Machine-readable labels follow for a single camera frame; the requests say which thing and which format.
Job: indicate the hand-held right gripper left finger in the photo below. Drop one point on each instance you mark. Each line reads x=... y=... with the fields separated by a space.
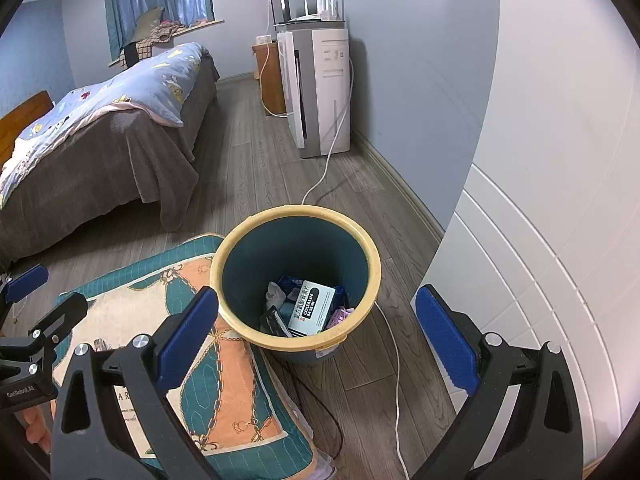
x=187 y=345

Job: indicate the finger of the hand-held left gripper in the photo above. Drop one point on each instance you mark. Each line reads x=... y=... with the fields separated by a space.
x=62 y=315
x=30 y=282

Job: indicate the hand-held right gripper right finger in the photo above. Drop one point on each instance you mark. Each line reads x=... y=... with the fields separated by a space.
x=447 y=340

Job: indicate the black plastic bag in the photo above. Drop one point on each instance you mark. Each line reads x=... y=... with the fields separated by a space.
x=275 y=322

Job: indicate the white tissue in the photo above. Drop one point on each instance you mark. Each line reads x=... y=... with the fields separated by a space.
x=274 y=294

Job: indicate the pink packet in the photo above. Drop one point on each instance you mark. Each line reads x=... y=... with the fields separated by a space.
x=337 y=317

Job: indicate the blue silver foil snack bag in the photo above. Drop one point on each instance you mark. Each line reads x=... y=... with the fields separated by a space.
x=290 y=280

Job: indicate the green white medicine box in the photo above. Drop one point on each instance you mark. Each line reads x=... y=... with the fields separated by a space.
x=310 y=310

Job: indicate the teal bin with yellow rim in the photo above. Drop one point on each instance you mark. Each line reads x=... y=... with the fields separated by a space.
x=300 y=245

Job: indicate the person's left hand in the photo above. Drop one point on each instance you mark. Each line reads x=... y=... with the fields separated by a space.
x=40 y=425

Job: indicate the teal orange printed mat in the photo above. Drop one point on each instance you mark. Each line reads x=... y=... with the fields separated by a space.
x=235 y=375

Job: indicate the white panelled wardrobe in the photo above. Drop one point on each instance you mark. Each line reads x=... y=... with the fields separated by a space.
x=525 y=285

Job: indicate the bed with brown cover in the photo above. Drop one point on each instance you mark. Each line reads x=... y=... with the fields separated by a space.
x=100 y=175

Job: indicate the wooden bed headboard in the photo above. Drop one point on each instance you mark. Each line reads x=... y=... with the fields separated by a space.
x=20 y=125

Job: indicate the blue printed quilt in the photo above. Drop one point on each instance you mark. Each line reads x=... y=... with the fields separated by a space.
x=125 y=85

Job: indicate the black garment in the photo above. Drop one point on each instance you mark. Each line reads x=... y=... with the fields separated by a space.
x=129 y=55

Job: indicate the plaid clothing pile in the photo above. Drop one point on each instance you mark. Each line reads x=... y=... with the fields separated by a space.
x=150 y=45

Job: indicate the white air purifier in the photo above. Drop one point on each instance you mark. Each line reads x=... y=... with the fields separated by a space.
x=325 y=100

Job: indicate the wooden cabinet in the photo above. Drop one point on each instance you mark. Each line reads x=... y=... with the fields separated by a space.
x=270 y=85

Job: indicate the olive pillow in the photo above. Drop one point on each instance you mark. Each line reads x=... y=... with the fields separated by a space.
x=150 y=20

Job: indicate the small white box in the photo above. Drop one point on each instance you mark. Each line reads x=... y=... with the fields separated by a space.
x=263 y=40

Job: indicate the wooden window sill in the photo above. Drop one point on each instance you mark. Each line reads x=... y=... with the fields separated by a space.
x=210 y=22

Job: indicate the white router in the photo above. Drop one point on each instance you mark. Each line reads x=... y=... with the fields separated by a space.
x=320 y=19

